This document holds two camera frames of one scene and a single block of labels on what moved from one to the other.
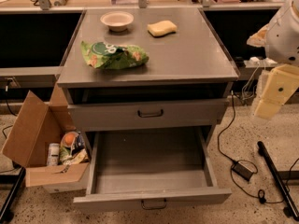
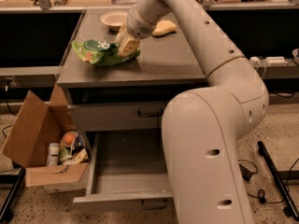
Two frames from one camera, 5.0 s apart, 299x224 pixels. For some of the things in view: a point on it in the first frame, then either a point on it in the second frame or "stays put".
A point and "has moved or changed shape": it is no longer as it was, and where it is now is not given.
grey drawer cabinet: (148, 88) stays put
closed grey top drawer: (97, 116) stays put
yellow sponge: (162, 28) stays put
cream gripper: (284, 40) to (139, 26)
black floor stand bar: (291, 208) stays put
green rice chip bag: (109, 56) has moved or changed shape
